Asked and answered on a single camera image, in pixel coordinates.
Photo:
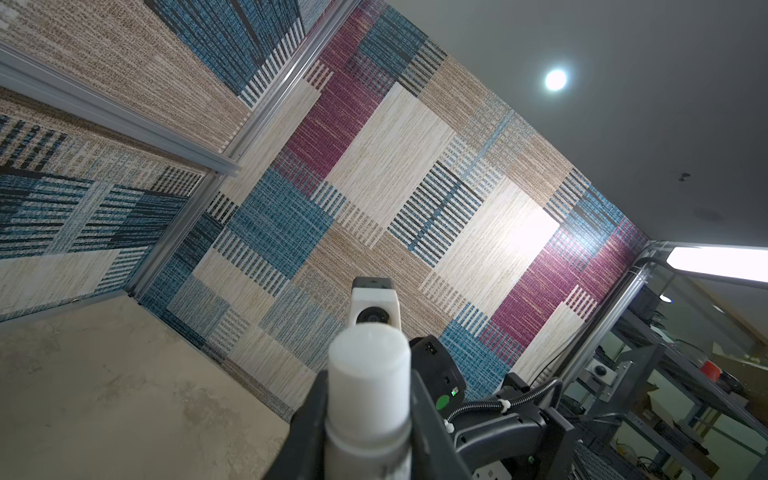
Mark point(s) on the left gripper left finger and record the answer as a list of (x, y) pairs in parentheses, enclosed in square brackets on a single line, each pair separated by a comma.
[(302, 453)]

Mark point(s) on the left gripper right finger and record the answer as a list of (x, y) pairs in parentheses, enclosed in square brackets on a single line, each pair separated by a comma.
[(433, 452)]

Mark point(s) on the white glue stick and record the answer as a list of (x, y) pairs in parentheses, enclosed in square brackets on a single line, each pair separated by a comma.
[(368, 419)]

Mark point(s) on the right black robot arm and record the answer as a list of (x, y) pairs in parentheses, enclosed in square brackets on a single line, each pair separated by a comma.
[(517, 430)]

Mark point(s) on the grey metal storage rack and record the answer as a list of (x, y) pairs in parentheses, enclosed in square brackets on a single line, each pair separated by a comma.
[(678, 388)]

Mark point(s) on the rectangular ceiling light panel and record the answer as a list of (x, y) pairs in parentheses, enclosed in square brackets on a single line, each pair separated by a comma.
[(731, 262)]

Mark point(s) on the round ceiling light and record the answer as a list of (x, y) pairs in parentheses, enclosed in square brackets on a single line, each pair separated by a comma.
[(556, 80)]

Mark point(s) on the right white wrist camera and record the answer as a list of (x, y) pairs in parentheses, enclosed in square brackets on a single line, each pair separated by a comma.
[(374, 300)]

